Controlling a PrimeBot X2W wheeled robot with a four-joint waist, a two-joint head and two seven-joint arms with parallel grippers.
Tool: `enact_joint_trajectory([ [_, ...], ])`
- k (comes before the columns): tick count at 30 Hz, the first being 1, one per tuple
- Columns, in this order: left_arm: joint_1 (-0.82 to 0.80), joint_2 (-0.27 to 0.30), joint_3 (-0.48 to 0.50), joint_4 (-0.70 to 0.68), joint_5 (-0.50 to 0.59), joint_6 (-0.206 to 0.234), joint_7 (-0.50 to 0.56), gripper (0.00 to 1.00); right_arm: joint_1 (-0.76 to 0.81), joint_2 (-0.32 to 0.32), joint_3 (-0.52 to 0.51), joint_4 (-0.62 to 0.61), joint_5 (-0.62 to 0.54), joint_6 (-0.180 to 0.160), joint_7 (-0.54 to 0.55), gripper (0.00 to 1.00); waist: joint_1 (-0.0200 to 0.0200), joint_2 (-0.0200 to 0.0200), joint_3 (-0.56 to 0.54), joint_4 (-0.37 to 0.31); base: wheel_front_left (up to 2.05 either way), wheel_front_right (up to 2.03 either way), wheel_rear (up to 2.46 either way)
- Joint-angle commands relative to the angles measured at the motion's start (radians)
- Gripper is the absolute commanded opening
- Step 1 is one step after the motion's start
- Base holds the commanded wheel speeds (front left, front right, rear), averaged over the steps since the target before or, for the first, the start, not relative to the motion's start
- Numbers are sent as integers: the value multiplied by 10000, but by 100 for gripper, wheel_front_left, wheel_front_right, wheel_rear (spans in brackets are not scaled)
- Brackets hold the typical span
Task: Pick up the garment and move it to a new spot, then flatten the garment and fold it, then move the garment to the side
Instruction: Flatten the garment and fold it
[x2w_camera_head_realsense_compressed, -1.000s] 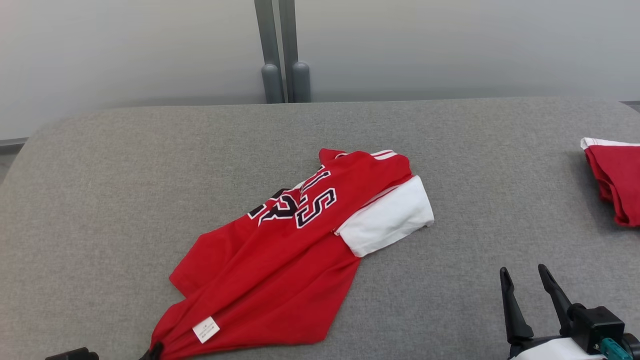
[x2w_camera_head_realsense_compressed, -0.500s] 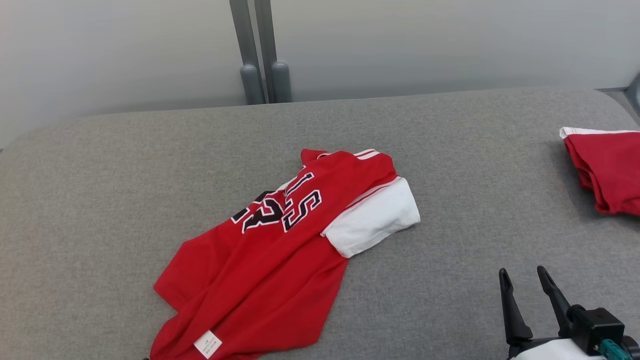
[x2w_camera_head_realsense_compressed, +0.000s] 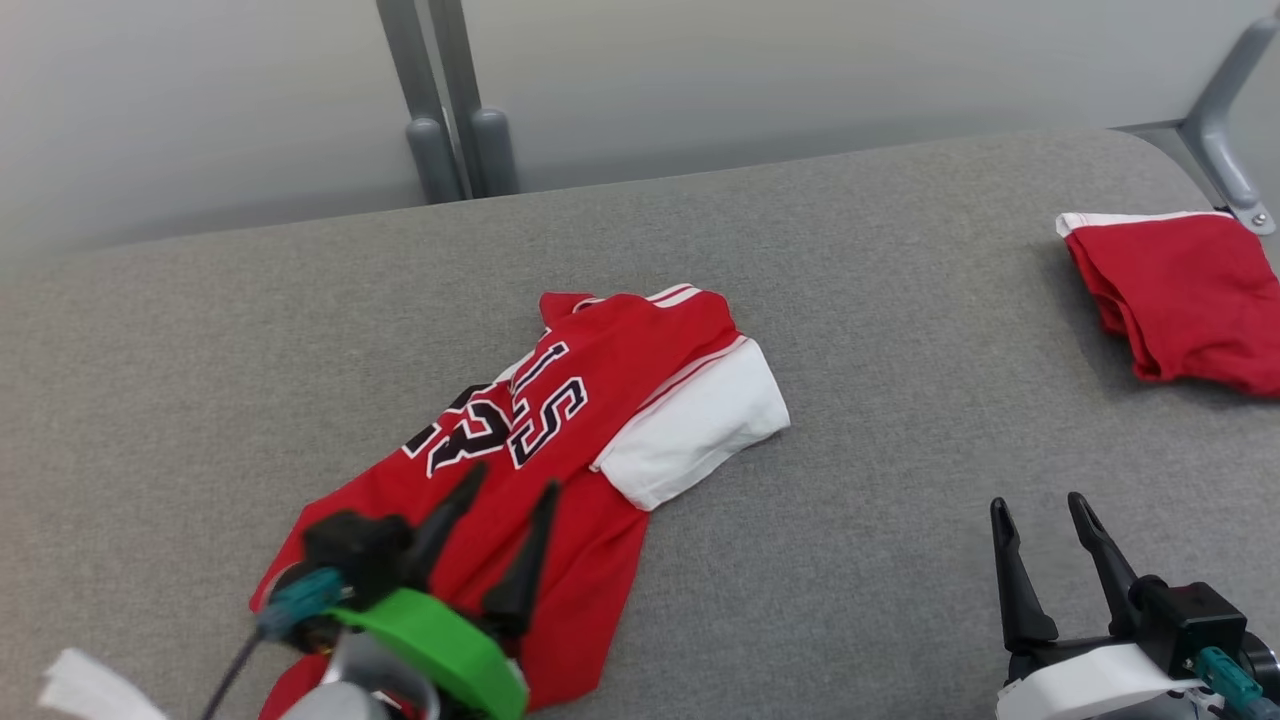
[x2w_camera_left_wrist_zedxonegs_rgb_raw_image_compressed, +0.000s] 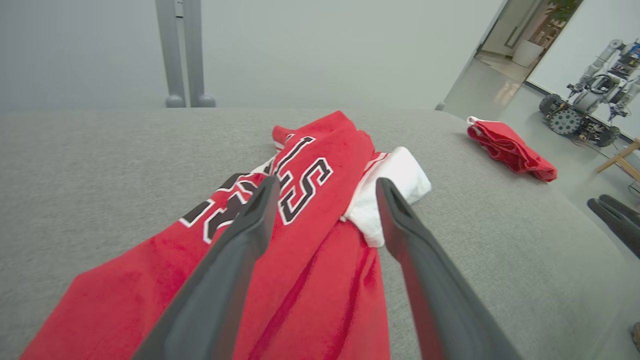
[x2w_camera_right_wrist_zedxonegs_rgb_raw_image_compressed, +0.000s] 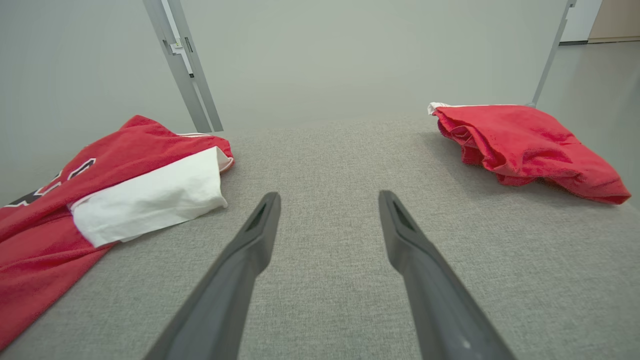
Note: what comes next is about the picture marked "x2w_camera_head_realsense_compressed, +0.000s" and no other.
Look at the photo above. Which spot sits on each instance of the teal connector on wrist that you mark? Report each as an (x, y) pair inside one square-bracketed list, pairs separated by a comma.
[(1230, 680), (300, 598)]

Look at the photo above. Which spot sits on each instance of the white tape tag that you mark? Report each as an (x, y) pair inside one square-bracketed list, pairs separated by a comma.
[(95, 690)]

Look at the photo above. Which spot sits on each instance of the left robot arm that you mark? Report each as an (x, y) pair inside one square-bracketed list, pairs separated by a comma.
[(345, 700)]

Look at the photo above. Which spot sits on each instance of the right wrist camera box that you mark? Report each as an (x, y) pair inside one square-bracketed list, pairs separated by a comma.
[(1190, 620)]

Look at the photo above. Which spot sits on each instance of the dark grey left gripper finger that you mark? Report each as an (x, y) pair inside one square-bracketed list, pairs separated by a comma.
[(525, 580), (440, 530)]

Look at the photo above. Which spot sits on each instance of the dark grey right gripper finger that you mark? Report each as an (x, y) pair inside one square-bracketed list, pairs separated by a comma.
[(1025, 600), (1112, 580)]

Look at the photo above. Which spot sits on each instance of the red white jersey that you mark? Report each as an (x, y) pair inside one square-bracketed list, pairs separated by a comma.
[(610, 360)]

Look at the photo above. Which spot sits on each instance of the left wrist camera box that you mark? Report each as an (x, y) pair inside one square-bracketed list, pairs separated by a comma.
[(360, 550)]

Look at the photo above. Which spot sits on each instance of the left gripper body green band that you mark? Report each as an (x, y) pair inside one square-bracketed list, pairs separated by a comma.
[(440, 640)]

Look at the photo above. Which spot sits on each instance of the grey partition post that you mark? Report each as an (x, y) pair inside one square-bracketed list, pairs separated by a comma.
[(480, 120), (415, 100)]

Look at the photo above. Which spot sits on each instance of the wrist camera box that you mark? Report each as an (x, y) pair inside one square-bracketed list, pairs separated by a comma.
[(360, 550), (1190, 620)]

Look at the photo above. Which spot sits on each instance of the teal connector on right wrist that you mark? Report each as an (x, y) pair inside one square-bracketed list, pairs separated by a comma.
[(1230, 680)]

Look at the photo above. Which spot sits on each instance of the red shorts with white stripe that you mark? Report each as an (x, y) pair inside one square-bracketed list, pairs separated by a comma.
[(1190, 290)]

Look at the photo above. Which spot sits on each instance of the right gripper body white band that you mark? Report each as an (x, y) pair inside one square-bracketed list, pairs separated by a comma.
[(1080, 685)]

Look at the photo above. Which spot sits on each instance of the grey angled partition leg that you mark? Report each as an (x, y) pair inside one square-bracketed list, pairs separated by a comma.
[(1215, 130)]

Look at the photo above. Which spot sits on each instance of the teal connector on left wrist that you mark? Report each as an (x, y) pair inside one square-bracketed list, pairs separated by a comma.
[(300, 598)]

